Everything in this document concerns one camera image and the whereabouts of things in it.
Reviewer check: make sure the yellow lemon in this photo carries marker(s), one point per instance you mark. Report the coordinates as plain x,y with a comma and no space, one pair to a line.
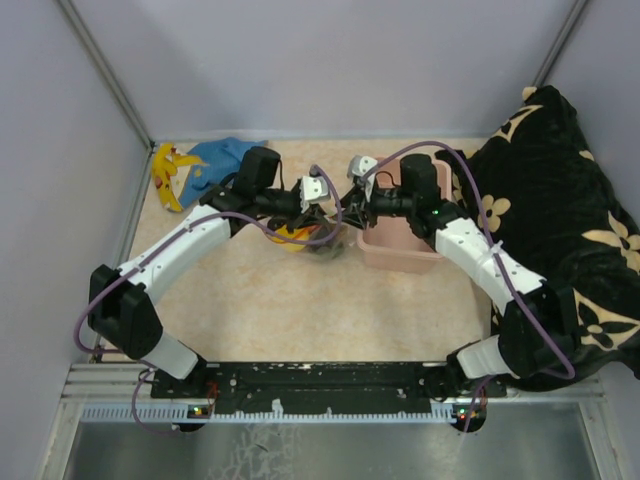
293,240

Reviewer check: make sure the white slotted cable duct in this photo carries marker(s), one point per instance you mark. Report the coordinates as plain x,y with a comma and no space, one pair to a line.
151,413

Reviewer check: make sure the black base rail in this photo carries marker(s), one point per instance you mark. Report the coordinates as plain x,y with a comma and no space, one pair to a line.
315,388

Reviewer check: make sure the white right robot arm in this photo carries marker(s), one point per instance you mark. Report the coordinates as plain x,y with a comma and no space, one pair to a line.
539,325

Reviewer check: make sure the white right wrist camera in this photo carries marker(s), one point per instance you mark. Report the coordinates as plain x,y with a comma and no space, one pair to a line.
361,171

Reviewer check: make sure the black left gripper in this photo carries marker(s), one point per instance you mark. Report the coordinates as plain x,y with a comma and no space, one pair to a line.
315,214

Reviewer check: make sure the blue cloth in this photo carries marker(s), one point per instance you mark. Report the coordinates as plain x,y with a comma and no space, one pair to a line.
207,164

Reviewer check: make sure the black floral blanket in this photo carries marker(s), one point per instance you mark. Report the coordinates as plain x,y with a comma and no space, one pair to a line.
537,187

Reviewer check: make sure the pink plastic bin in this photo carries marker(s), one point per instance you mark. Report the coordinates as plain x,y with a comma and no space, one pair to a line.
390,244

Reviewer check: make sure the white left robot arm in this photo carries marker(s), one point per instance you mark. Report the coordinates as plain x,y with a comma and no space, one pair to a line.
122,307

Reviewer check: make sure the yellow plush toy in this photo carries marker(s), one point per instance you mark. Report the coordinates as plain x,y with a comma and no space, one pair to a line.
170,171

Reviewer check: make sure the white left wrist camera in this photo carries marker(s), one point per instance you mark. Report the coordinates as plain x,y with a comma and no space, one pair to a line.
313,191

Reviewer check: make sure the dark purple fruit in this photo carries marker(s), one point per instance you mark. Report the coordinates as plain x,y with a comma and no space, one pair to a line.
327,251

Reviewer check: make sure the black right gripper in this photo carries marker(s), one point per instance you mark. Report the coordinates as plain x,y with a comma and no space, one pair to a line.
355,209

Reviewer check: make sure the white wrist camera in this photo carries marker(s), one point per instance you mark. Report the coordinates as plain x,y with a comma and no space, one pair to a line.
313,191
361,171

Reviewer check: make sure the clear zip bag orange zipper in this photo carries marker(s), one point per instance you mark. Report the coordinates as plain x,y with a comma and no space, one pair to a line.
315,224

